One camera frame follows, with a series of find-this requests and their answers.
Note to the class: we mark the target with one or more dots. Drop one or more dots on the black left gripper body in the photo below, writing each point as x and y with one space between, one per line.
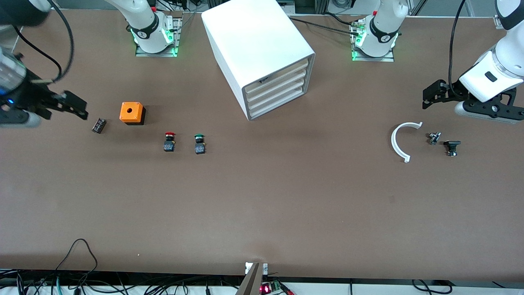
447 93

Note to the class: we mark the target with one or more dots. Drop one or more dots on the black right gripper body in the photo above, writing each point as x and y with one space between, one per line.
33 99

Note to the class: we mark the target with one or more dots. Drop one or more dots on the red push button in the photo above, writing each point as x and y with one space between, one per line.
169 145

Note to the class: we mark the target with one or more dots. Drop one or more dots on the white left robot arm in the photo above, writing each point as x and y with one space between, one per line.
499 61

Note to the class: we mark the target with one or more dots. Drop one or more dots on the green push button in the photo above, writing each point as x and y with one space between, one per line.
199 148

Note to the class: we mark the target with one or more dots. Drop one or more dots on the small black terminal block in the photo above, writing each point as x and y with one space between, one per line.
98 125

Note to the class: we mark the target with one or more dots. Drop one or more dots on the small metal part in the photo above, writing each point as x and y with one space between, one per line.
434 138

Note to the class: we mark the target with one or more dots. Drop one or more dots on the small black plastic part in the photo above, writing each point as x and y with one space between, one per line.
452 144

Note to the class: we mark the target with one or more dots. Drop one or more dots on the white curved plastic part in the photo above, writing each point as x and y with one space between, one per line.
393 142

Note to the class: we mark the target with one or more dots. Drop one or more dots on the orange box with hole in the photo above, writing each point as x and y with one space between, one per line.
137 115

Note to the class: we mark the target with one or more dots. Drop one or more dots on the circuit board with red light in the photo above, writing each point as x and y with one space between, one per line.
266 289

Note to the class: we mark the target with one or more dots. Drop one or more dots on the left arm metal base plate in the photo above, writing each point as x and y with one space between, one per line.
372 59

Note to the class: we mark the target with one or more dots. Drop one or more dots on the aluminium corner post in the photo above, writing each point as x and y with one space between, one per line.
498 21

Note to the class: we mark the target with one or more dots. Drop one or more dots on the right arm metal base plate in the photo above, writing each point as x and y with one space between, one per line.
155 54

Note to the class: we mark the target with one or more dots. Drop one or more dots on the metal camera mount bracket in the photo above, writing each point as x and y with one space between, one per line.
251 282

